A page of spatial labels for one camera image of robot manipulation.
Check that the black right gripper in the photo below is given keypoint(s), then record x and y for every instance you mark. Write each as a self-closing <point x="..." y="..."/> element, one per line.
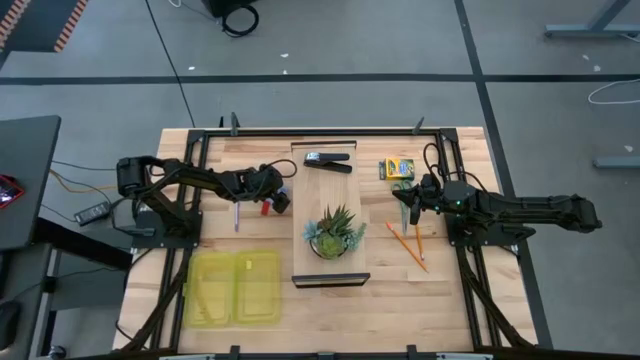
<point x="432" y="194"/>

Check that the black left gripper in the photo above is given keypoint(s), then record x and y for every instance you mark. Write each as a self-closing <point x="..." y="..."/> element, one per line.
<point x="267" y="182"/>

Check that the white glue bottle red cap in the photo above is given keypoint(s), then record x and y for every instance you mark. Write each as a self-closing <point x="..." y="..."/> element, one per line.
<point x="266" y="206"/>

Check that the green yellow crayon box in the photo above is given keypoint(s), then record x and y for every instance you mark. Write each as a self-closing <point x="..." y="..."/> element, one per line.
<point x="400" y="169"/>

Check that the long orange pencil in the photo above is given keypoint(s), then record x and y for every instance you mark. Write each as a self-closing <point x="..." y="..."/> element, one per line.
<point x="407" y="248"/>

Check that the purple pen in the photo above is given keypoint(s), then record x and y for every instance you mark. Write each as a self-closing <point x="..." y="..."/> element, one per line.
<point x="237" y="217"/>

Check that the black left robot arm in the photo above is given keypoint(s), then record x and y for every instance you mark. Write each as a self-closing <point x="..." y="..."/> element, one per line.
<point x="200" y="175"/>

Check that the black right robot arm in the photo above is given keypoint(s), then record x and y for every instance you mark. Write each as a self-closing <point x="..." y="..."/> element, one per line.
<point x="525" y="205"/>

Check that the short orange pencil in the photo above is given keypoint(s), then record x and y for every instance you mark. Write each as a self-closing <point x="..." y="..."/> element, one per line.
<point x="420" y="242"/>

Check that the black and chrome stapler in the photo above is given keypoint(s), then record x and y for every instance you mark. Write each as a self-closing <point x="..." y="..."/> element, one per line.
<point x="325" y="164"/>

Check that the potted succulent plant black bowl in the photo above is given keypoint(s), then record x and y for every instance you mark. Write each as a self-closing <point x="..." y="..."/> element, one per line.
<point x="332" y="235"/>

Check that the yellow transparent pencil case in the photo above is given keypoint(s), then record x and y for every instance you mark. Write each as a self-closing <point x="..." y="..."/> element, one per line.
<point x="215" y="290"/>

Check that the black power adapter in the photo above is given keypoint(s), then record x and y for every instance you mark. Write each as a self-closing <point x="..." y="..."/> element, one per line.
<point x="92" y="213"/>

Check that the black equipment case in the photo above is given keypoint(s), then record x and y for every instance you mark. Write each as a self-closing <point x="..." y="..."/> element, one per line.
<point x="220" y="6"/>

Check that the grey table foot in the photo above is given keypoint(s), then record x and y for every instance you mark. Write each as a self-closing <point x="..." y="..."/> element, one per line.
<point x="620" y="162"/>

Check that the grey table base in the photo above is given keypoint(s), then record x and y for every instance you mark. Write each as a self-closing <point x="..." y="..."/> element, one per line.
<point x="590" y="31"/>

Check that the dark grey desk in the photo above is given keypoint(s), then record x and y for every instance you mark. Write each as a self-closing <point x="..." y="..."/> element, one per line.
<point x="25" y="175"/>

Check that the red phone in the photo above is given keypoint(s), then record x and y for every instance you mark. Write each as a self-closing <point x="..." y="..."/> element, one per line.
<point x="9" y="192"/>

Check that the black metal table frame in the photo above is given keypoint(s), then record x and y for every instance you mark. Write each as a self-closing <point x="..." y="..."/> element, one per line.
<point x="325" y="133"/>

